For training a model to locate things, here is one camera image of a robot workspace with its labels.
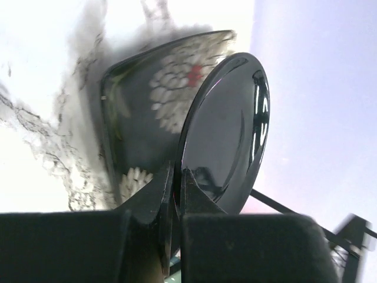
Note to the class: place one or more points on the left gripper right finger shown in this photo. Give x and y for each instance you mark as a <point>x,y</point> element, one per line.
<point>217,247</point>

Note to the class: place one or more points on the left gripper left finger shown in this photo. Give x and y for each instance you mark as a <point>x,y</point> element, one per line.
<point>131,243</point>

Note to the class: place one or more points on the black round plate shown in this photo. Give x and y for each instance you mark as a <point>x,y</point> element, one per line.
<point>224,135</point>

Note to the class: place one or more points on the black patterned square plate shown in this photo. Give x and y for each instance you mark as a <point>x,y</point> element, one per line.
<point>144,103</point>

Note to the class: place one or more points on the black wire dish rack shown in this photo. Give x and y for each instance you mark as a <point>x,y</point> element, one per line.
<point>349,243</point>

